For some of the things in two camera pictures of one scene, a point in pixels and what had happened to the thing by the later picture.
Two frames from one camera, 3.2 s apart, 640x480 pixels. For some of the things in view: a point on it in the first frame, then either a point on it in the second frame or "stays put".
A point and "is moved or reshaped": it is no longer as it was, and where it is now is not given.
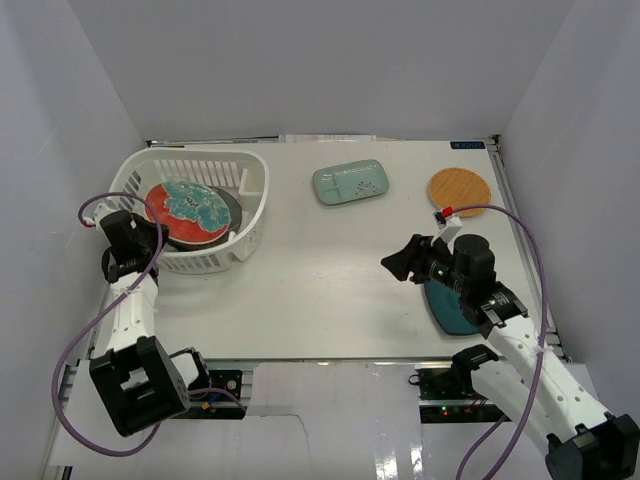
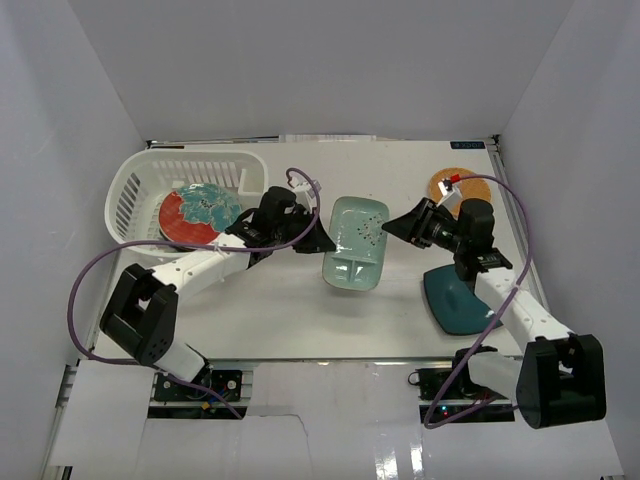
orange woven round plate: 459,187 stays put
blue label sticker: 467,145 stays put
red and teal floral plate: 194,212 is moved or reshaped
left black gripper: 151,235 → 302,229
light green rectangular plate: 339,184 → 360,241
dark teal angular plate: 445,303 stays put
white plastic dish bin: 209,201 stays put
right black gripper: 413,257 → 414,225
